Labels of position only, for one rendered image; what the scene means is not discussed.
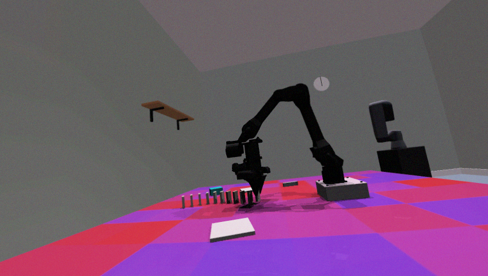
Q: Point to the teal block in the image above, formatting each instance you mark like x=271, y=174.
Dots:
x=217, y=189

